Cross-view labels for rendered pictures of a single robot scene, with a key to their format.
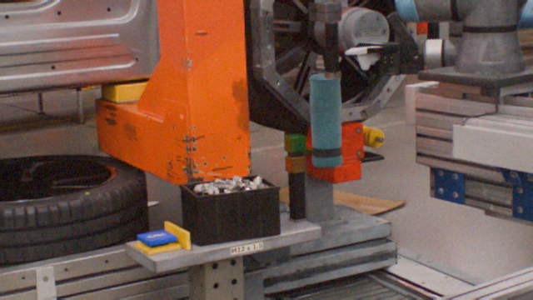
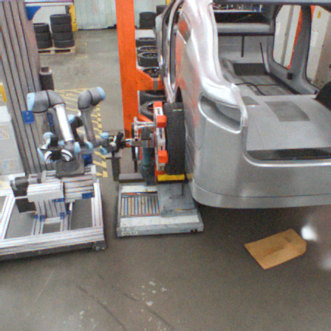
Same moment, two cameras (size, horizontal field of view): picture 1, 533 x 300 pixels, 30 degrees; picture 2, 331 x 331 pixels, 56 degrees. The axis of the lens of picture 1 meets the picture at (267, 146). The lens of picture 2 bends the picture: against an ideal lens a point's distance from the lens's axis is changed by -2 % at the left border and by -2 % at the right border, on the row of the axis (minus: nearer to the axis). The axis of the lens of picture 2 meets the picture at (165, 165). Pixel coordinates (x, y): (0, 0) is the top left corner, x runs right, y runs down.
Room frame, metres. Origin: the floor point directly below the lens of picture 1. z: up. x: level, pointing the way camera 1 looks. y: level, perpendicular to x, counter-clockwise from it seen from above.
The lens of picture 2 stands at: (4.04, -2.55, 2.16)
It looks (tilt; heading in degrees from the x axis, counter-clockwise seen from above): 32 degrees down; 113
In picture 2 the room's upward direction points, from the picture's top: straight up
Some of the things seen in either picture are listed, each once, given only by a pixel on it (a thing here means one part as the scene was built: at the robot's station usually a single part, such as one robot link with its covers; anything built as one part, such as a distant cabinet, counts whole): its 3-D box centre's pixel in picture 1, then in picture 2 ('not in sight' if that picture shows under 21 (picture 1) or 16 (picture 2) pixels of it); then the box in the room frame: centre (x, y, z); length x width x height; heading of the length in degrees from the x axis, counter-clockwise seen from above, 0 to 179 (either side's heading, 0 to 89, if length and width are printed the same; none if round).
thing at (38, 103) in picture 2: not in sight; (43, 128); (2.40, -1.00, 1.19); 0.15 x 0.12 x 0.55; 51
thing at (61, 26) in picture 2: not in sight; (51, 33); (-3.49, 5.70, 0.55); 1.40 x 0.80 x 1.09; 34
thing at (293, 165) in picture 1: (296, 163); not in sight; (2.35, -0.07, 0.59); 0.04 x 0.04 x 0.04; 29
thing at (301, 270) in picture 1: (300, 252); (175, 197); (3.09, -0.09, 0.13); 0.50 x 0.36 x 0.10; 119
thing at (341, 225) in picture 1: (312, 192); (176, 185); (3.12, -0.14, 0.32); 0.40 x 0.30 x 0.28; 119
